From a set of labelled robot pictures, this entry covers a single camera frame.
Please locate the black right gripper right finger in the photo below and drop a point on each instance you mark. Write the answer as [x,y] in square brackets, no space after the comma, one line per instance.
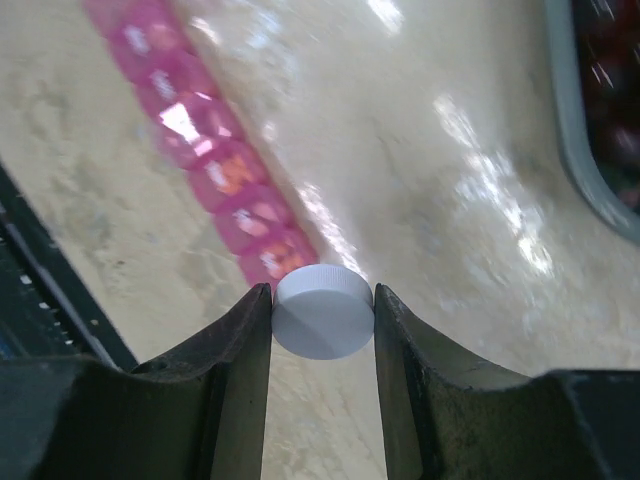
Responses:
[448,413]

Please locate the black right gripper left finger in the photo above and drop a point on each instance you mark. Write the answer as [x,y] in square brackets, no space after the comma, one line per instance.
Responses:
[197,411]

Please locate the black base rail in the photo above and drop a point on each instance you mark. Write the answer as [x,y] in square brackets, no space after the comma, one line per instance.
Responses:
[46,309]

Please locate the white bottle cap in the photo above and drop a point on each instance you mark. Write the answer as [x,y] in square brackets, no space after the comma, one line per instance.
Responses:
[323,312]

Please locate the grey fruit tray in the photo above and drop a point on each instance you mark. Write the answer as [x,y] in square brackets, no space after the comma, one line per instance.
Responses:
[575,151]

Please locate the pink weekly pill organizer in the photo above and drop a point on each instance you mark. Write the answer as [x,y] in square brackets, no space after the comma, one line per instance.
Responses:
[199,132]

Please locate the dark purple grape bunch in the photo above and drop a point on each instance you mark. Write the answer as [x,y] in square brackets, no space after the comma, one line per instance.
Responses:
[607,36]

